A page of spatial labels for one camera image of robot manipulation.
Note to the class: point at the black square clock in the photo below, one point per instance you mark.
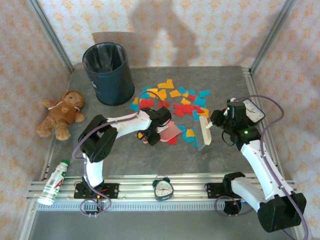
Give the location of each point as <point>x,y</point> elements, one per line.
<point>255,112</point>

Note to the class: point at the wide aluminium rail frame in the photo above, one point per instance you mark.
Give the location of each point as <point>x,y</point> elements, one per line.
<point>140,187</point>

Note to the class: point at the dark blue trash bin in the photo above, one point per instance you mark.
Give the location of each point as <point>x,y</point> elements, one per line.
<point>112,85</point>

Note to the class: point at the black bin liner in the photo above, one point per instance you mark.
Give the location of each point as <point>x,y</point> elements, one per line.
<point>110,53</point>

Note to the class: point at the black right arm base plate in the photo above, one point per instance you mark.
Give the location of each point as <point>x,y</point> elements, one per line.
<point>212,191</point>

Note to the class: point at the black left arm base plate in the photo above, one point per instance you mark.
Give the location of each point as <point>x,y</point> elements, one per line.
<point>112,191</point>

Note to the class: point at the aluminium table side rail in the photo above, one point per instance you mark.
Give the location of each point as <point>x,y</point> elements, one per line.
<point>49,150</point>
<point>250,82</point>

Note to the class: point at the green twin-bell alarm clock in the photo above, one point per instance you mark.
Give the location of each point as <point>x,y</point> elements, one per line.
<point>162,191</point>

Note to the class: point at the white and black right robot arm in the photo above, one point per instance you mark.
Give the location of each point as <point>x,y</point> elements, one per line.
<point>260,165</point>

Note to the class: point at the aluminium frame post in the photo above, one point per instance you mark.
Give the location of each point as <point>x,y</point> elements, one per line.
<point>50,33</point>
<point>274,33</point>

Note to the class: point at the cream hand brush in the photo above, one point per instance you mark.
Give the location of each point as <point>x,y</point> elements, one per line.
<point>206,135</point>

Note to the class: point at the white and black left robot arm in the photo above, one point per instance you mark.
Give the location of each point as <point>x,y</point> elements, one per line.
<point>93,172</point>

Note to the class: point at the brown teddy bear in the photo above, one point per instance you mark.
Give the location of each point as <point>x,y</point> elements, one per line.
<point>62,112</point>

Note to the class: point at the white plastic drink bottle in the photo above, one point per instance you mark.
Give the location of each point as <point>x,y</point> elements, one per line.
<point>53,182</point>

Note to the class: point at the red paper scrap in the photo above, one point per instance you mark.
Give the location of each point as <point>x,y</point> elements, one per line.
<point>147,103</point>
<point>180,113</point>
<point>173,140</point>
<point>178,107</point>
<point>193,109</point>
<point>191,97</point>

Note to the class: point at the pink plastic dustpan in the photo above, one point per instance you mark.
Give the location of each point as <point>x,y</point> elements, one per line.
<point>170,132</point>

